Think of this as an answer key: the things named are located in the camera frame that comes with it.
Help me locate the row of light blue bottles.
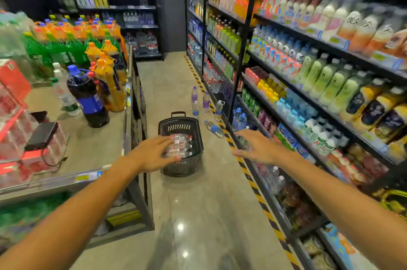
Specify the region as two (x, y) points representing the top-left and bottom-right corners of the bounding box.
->
(275, 88), (318, 135)

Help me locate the row of green tea bottles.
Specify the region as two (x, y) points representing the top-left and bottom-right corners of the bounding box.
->
(206, 13), (252, 63)

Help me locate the large dark cola bottle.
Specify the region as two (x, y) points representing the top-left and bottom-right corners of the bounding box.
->
(66, 64), (111, 128)

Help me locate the row of small yellow bottles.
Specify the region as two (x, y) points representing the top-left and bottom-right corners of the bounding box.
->
(256, 77), (288, 104)

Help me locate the cluster of green soda bottles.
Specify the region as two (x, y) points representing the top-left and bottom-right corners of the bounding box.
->
(22, 15), (96, 70)

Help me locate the row of orange white drink bottles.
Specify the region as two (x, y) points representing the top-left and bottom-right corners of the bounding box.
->
(208, 0), (263, 22)

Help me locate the blue-cap large water bottle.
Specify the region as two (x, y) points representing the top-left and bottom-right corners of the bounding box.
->
(203, 120), (225, 138)

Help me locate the row of green cans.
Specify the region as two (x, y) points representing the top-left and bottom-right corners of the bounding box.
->
(241, 88), (261, 111)

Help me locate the white-cap Aquafina large bottle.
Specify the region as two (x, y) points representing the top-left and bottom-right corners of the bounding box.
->
(215, 99), (225, 122)

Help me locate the cluster of orange soda bottles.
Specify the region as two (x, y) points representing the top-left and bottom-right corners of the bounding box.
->
(33, 18), (129, 113)

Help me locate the black flat device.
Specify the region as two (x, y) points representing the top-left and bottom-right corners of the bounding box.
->
(25, 121), (59, 152)

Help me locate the row of yellow juice bottles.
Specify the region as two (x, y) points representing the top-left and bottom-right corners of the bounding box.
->
(338, 78), (407, 161)

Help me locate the row of red fruit drink bottles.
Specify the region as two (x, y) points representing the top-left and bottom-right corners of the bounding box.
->
(327, 144), (390, 184)

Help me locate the row of purple cans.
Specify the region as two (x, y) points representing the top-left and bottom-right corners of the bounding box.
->
(257, 109), (277, 135)

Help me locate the black shopping basket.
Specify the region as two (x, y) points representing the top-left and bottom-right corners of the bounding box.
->
(158, 111), (204, 178)

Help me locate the person's left hand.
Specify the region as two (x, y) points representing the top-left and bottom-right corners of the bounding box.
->
(127, 135), (181, 174)

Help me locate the person's right hand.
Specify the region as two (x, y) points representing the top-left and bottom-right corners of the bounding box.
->
(231, 129), (285, 166)

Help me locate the clear white cap soda bottle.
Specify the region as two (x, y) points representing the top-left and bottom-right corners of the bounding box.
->
(52, 62), (83, 117)

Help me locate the stack of red drink cartons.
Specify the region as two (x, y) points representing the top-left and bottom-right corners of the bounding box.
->
(244, 66), (271, 86)

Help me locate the row of green label drink bottles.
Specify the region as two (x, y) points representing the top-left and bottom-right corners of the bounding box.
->
(297, 49), (371, 114)

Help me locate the row of white cap green bottles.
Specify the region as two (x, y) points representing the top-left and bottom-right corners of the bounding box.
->
(302, 117), (350, 156)

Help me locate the row of small clear water bottles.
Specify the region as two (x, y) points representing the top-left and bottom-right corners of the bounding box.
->
(122, 11), (140, 27)

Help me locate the person's right forearm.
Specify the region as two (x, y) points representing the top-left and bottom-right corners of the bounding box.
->
(270, 150), (407, 270)

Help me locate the person's left forearm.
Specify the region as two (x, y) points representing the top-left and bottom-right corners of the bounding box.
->
(0, 153), (142, 270)

